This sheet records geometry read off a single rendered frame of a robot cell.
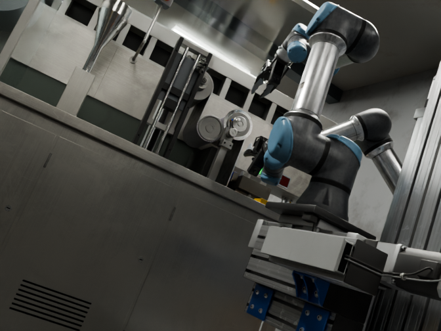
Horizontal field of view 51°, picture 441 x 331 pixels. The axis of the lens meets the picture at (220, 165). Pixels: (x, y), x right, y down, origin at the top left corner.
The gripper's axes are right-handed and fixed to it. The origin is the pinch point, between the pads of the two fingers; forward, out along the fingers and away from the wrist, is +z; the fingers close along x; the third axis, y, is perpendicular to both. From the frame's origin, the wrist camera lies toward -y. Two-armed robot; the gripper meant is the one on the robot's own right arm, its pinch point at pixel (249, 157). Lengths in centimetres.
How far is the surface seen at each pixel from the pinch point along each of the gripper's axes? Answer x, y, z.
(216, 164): 10.2, -7.1, 8.8
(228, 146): 8.9, 2.5, 6.5
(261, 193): -15.8, -10.0, 9.5
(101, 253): 44, -60, -13
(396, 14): -136, 222, 139
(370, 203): -216, 70, 202
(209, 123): 19.4, 9.8, 13.2
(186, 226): 18.6, -39.1, -13.2
